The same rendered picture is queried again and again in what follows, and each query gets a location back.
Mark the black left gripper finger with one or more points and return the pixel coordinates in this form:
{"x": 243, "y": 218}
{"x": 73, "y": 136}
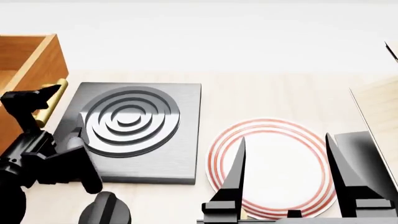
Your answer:
{"x": 21, "y": 98}
{"x": 77, "y": 163}

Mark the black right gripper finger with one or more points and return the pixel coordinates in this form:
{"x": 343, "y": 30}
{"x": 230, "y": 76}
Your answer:
{"x": 231, "y": 182}
{"x": 348, "y": 182}

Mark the brown wooden drawer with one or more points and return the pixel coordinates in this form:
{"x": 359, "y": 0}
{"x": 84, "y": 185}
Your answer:
{"x": 46, "y": 60}

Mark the dark grey metal plate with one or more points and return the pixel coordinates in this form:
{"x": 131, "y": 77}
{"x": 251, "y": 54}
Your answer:
{"x": 360, "y": 154}

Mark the white plate with red rings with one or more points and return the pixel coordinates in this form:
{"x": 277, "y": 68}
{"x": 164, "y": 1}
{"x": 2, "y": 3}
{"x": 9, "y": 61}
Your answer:
{"x": 280, "y": 163}

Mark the black round stove knob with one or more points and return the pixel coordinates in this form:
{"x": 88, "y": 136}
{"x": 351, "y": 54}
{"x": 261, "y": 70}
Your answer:
{"x": 105, "y": 210}

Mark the grey square stove burner plate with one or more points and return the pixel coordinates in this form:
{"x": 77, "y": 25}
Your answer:
{"x": 140, "y": 135}

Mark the white panel with black edge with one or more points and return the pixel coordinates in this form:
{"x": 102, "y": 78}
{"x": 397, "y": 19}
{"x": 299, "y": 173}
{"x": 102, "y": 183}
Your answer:
{"x": 392, "y": 50}

